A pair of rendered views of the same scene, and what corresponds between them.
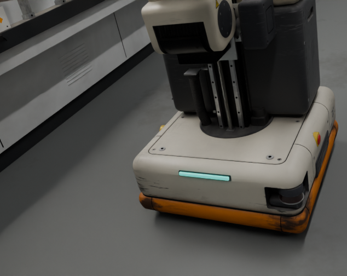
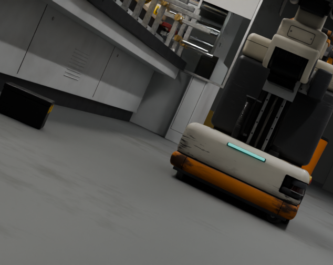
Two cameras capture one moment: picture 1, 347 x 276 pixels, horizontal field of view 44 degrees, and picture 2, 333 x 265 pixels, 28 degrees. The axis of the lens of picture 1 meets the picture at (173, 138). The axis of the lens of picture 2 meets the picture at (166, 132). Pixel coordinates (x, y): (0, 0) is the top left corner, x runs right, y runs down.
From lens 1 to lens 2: 2.14 m
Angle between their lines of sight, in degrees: 33
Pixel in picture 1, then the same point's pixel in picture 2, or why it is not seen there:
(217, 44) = (307, 76)
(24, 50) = (96, 17)
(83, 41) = (89, 53)
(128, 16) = (113, 67)
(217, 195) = (246, 170)
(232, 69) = (281, 108)
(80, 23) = (117, 36)
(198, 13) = (309, 54)
